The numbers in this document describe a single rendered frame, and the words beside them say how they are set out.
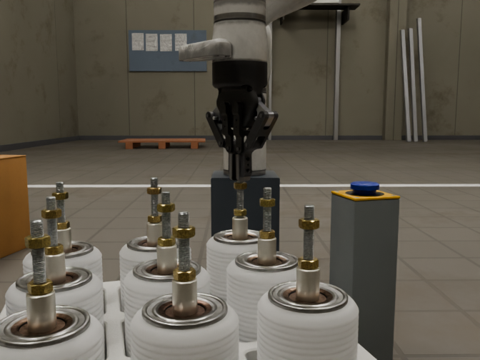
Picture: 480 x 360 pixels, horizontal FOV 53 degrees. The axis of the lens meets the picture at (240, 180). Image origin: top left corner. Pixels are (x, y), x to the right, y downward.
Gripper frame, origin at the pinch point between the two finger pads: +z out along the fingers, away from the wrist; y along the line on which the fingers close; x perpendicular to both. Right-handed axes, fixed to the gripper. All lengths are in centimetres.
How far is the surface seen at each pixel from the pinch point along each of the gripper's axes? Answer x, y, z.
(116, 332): 20.5, -2.4, 17.2
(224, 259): 4.3, -1.8, 12.1
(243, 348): 12.1, -14.6, 17.2
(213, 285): 4.7, 0.2, 16.1
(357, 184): -11.8, -11.2, 2.4
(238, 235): 0.8, -0.7, 9.6
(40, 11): -216, 699, -159
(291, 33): -611, 568, -152
